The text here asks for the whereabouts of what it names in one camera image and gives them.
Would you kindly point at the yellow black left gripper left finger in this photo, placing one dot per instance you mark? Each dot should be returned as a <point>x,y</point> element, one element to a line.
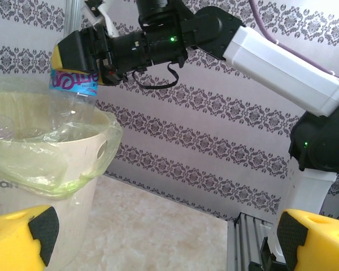
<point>14,240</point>

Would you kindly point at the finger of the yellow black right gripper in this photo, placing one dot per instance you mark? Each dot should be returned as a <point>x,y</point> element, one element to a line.
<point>74,52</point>
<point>101,79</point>

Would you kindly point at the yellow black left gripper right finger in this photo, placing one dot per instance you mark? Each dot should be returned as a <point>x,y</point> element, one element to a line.
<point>325,242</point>

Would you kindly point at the cyan label bottle blue cap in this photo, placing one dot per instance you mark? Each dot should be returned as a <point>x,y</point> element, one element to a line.
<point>73,82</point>

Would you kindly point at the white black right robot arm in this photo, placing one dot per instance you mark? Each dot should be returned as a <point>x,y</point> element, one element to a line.
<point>285,70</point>

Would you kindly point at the cream plastic bin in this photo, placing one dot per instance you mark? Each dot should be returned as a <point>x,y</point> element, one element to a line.
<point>76,220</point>

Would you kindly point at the aluminium right frame post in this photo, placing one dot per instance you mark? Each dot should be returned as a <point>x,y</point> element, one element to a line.
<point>72,14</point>

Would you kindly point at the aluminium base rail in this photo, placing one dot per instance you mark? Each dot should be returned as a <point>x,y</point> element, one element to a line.
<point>243,242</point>

